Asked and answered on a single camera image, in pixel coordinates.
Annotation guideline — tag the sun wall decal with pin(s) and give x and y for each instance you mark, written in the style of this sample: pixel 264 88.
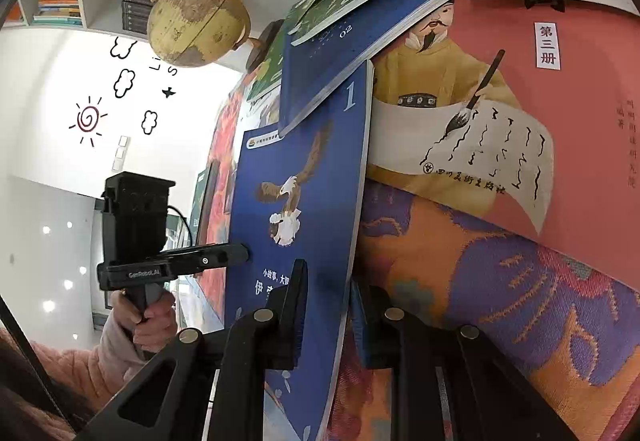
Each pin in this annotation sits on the sun wall decal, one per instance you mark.
pixel 87 118

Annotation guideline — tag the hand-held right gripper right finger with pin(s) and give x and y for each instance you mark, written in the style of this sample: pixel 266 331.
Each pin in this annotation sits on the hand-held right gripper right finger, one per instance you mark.
pixel 365 336

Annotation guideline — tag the row of dark hardcover books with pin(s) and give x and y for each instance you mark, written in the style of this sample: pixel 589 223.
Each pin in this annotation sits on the row of dark hardcover books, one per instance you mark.
pixel 137 3

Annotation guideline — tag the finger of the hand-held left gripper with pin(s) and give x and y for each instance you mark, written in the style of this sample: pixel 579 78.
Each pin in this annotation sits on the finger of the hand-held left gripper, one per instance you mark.
pixel 220 257

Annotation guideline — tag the blue book with bear rider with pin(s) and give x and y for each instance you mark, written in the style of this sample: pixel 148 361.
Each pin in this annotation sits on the blue book with bear rider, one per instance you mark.
pixel 350 46

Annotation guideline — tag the person's left hand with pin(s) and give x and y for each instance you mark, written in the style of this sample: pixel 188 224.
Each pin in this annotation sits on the person's left hand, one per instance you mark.
pixel 160 321

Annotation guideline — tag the salmon book with calligrapher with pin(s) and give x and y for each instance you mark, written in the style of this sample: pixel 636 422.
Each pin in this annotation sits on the salmon book with calligrapher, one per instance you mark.
pixel 575 86

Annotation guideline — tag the orange floral table mat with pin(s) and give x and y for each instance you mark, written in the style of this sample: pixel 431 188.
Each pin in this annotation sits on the orange floral table mat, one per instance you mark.
pixel 500 296

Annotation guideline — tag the white wall switch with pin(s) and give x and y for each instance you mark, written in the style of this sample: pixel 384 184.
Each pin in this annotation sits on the white wall switch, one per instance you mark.
pixel 120 153

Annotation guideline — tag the black lettering wall decal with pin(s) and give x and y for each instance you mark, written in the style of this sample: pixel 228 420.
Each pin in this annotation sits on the black lettering wall decal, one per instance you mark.
pixel 172 71

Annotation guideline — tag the blue book with eagle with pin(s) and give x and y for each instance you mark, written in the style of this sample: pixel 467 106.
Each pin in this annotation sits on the blue book with eagle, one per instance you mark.
pixel 300 161

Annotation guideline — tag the cloud wall decal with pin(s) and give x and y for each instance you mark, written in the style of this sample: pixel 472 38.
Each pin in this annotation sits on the cloud wall decal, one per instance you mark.
pixel 149 122
pixel 124 83
pixel 123 49

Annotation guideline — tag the black bird wall decal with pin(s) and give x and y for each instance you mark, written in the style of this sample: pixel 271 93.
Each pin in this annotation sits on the black bird wall decal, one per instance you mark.
pixel 169 92

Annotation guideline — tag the antique yellow globe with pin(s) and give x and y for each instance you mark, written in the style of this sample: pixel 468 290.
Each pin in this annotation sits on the antique yellow globe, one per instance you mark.
pixel 195 21

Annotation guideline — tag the person's left forearm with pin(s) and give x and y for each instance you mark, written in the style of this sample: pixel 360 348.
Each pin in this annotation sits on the person's left forearm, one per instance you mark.
pixel 75 371

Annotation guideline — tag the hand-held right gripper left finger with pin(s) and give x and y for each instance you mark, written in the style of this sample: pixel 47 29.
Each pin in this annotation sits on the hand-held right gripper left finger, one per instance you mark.
pixel 290 321

